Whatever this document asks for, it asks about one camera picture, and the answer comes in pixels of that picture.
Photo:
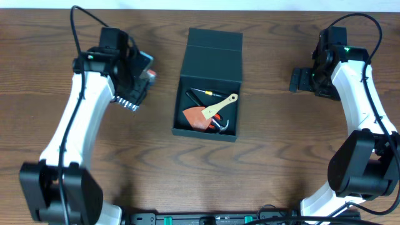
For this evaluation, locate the black yellow small screwdriver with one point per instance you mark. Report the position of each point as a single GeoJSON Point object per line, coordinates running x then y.
{"type": "Point", "coordinates": [211, 93]}

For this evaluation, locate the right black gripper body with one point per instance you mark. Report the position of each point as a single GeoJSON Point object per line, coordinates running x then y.
{"type": "Point", "coordinates": [323, 85]}

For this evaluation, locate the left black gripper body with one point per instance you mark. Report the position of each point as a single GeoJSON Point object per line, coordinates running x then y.
{"type": "Point", "coordinates": [134, 94]}

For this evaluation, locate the orange scraper with wooden handle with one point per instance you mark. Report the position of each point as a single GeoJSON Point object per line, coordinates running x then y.
{"type": "Point", "coordinates": [200, 117]}

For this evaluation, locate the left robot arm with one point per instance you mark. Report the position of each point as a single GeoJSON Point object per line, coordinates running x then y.
{"type": "Point", "coordinates": [59, 188]}

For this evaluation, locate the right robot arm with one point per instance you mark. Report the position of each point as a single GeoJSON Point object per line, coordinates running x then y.
{"type": "Point", "coordinates": [364, 167]}

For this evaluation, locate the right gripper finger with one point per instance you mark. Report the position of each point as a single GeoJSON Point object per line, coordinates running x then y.
{"type": "Point", "coordinates": [305, 80]}
{"type": "Point", "coordinates": [295, 81]}

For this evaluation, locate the dark green box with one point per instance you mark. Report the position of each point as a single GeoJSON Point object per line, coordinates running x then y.
{"type": "Point", "coordinates": [213, 61]}

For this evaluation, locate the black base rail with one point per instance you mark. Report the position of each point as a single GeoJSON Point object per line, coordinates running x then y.
{"type": "Point", "coordinates": [200, 219]}

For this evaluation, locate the precision screwdriver set case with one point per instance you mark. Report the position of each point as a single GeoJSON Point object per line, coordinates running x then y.
{"type": "Point", "coordinates": [151, 76]}

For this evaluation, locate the red-handled pliers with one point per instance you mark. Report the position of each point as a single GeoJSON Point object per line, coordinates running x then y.
{"type": "Point", "coordinates": [215, 123]}

